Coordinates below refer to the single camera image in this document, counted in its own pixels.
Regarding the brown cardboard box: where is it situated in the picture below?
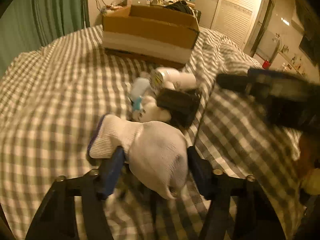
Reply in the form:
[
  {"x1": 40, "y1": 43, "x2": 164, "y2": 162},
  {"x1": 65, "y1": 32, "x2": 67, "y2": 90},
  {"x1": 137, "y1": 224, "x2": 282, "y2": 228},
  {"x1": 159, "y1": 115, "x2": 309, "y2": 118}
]
[{"x1": 102, "y1": 5, "x2": 200, "y2": 69}]

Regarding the white louvred wardrobe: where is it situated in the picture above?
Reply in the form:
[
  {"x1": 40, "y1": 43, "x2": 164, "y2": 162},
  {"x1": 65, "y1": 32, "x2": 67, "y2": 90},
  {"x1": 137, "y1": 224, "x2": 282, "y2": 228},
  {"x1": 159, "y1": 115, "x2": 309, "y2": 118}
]
[{"x1": 195, "y1": 0, "x2": 263, "y2": 49}]

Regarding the large green curtain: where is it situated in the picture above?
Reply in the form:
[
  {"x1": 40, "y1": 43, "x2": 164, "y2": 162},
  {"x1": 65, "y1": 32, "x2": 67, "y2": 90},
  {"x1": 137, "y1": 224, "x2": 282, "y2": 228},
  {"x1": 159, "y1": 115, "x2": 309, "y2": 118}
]
[{"x1": 1, "y1": 0, "x2": 90, "y2": 74}]

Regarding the red fire extinguisher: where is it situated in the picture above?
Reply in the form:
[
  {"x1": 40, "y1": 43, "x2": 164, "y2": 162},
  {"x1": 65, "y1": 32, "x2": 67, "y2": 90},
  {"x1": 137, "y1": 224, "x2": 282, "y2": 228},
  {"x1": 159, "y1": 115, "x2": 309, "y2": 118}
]
[{"x1": 262, "y1": 60, "x2": 271, "y2": 69}]

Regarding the grey white checked bedspread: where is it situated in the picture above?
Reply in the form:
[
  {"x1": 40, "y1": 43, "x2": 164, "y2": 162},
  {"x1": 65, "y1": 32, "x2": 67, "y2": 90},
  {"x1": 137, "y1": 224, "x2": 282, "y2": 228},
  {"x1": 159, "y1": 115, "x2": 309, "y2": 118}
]
[{"x1": 1, "y1": 26, "x2": 303, "y2": 239}]

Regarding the white cylindrical can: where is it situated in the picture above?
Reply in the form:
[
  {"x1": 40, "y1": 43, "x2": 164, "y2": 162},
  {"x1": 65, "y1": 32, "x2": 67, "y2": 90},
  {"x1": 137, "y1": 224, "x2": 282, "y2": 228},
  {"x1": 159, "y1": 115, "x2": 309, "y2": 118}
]
[{"x1": 149, "y1": 67, "x2": 197, "y2": 94}]

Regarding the chair with black clothes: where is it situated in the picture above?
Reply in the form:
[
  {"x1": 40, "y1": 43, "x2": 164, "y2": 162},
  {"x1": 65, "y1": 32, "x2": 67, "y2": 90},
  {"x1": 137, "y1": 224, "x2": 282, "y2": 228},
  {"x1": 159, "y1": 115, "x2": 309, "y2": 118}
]
[{"x1": 165, "y1": 0, "x2": 201, "y2": 22}]

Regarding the white cartoon figurine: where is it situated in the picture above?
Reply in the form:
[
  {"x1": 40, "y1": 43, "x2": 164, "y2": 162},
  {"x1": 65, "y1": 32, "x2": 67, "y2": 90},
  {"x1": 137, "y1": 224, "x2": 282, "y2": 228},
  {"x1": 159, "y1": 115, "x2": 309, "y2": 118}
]
[{"x1": 129, "y1": 77, "x2": 171, "y2": 122}]

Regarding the white sock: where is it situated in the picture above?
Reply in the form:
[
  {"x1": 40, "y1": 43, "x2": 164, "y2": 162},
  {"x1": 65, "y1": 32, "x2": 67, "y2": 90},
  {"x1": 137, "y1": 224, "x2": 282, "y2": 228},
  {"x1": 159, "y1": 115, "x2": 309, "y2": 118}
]
[{"x1": 88, "y1": 114, "x2": 188, "y2": 199}]

